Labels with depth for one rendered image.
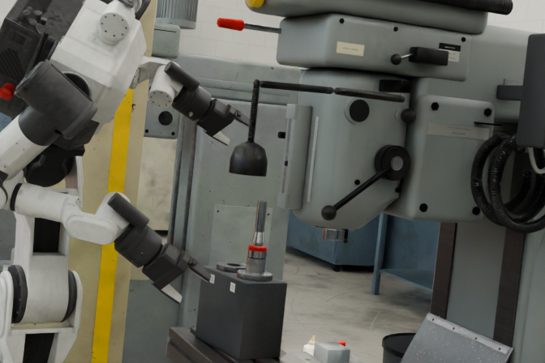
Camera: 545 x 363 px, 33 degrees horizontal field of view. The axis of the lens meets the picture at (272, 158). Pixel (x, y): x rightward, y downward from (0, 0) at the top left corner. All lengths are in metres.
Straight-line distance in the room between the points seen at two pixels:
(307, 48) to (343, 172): 0.25
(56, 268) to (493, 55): 1.14
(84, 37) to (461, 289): 1.02
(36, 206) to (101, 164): 1.42
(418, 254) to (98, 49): 7.34
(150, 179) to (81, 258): 6.79
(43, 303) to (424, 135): 1.01
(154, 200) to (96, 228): 8.31
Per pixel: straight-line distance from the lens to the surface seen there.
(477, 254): 2.16
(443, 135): 1.92
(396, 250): 9.53
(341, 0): 1.78
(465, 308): 2.19
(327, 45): 1.78
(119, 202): 2.07
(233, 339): 2.30
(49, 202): 2.12
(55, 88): 1.94
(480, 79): 1.97
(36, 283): 2.32
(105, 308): 3.63
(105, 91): 2.05
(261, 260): 2.30
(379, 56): 1.83
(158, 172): 10.34
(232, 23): 1.92
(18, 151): 2.04
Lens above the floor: 1.53
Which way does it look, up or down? 3 degrees down
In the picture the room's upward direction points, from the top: 6 degrees clockwise
